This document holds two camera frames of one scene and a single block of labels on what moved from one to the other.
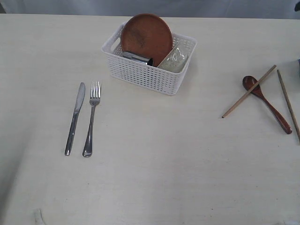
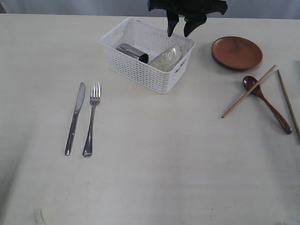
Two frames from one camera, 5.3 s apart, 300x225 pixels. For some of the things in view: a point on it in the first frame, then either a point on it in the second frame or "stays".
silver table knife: (71, 138) stays
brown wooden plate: (147, 35) → (236, 53)
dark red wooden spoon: (249, 82) stays
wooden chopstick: (286, 98) stays
